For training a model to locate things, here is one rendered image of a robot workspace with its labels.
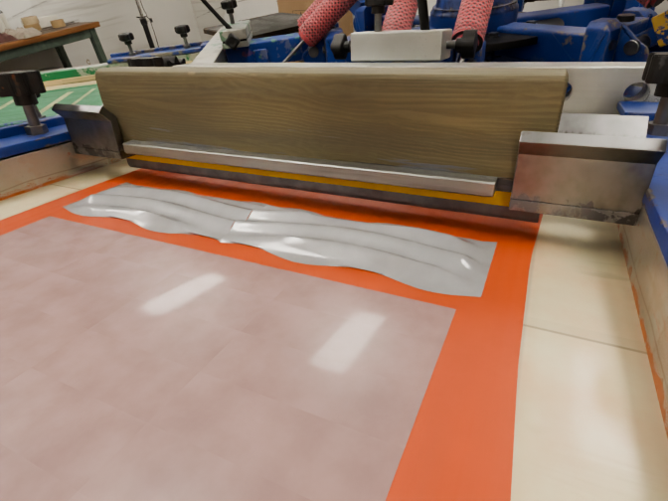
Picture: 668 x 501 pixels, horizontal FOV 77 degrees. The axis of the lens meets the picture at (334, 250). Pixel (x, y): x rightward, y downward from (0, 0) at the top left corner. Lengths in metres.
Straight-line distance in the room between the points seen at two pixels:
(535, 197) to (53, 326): 0.29
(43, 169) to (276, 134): 0.26
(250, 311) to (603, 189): 0.22
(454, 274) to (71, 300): 0.22
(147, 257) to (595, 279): 0.28
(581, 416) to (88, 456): 0.18
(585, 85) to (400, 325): 0.38
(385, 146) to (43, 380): 0.24
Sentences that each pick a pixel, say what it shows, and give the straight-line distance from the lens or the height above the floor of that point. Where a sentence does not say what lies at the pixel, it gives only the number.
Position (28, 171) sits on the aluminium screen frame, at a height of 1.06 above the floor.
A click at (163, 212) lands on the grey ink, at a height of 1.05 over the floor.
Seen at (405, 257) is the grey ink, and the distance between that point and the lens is 0.26.
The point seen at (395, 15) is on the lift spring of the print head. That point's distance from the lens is 0.80.
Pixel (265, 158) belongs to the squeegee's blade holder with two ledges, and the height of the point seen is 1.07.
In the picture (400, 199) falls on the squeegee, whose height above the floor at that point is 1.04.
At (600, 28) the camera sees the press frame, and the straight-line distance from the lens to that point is 0.92.
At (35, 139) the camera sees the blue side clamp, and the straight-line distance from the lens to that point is 0.52.
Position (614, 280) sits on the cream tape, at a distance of 0.29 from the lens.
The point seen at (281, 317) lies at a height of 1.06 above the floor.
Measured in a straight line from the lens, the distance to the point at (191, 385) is 0.20.
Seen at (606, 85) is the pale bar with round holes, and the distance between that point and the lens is 0.53.
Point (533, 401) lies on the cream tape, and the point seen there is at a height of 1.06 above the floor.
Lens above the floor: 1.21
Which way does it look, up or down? 37 degrees down
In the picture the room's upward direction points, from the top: 8 degrees counter-clockwise
